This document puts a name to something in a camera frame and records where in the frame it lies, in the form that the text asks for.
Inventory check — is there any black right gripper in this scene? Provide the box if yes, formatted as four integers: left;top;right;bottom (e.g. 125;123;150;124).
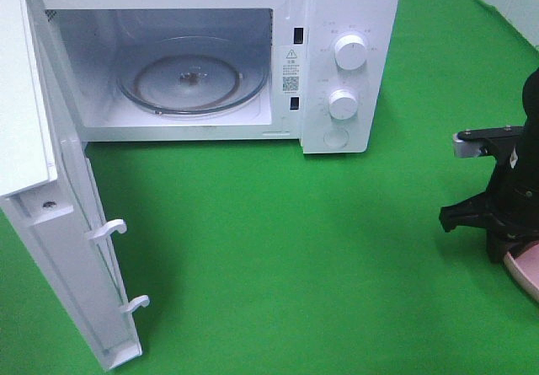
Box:
440;155;538;263

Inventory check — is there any pink round plate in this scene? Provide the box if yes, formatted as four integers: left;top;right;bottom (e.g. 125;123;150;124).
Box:
503;242;539;301

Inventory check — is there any round white door release button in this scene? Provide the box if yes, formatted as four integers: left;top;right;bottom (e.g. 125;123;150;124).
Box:
323;128;350;148

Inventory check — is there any white microwave door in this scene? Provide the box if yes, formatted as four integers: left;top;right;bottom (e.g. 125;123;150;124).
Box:
1;0;149;370

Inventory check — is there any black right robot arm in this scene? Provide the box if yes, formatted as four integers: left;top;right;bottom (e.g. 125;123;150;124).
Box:
439;72;538;263

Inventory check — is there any lower white microwave knob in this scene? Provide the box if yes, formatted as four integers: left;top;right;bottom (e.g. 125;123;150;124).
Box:
328;89;359;121

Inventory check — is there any white microwave knob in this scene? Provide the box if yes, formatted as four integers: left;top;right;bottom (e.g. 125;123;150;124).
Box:
328;89;359;121
334;33;367;71

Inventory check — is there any upper white microwave knob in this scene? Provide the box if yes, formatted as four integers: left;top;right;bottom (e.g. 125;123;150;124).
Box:
334;33;367;71

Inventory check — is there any green table cloth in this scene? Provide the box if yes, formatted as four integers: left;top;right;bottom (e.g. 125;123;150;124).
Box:
0;0;539;375

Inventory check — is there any white microwave oven body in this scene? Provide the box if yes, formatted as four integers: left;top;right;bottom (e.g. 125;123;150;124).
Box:
44;0;398;153

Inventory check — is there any white warning label sticker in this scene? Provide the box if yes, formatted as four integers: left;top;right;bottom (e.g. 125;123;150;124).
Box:
277;46;304;94

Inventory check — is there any glass microwave turntable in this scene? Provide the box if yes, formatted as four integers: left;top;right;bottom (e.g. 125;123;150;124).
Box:
117;36;271;116

